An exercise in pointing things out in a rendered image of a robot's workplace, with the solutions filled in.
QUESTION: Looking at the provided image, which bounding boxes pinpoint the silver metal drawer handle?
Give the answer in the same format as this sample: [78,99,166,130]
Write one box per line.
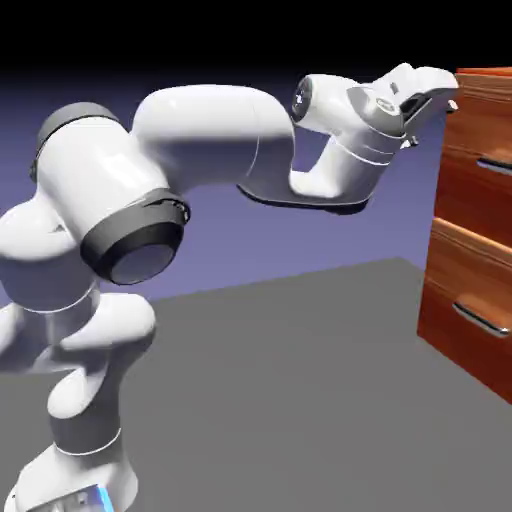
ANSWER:
[476,156,512,178]
[452,300,512,339]

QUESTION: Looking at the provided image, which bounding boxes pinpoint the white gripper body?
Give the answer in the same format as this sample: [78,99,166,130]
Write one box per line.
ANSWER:
[399,66,460,136]

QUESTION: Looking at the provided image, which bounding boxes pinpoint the brown wooden cabinet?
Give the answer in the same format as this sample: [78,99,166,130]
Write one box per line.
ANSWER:
[416,66,512,406]

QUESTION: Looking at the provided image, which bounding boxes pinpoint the wooden drawer front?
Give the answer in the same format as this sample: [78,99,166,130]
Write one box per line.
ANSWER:
[416,217,512,406]
[433,73,512,258]

